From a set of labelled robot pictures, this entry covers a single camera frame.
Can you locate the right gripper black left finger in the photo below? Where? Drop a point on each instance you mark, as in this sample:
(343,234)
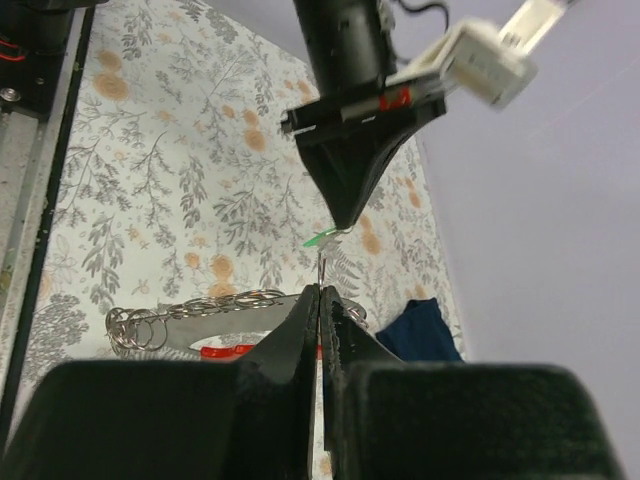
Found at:
(250,418)

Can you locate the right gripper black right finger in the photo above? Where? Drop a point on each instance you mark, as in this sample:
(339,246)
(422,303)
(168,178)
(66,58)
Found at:
(390,419)

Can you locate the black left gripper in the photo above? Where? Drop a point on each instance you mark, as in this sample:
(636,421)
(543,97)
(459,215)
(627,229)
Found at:
(346,170)

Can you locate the key with green tag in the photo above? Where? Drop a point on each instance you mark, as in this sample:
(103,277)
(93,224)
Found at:
(324,238)

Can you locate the steel key holder red handle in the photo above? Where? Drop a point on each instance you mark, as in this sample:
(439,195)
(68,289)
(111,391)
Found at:
(219,328)

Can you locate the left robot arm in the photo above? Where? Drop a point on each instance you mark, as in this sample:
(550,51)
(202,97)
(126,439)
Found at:
(349,135)

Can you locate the folded dark blue cloth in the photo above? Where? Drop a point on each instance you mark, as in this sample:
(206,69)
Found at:
(419,333)

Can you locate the aluminium table edge rail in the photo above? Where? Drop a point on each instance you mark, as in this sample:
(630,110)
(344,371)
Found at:
(44,46)

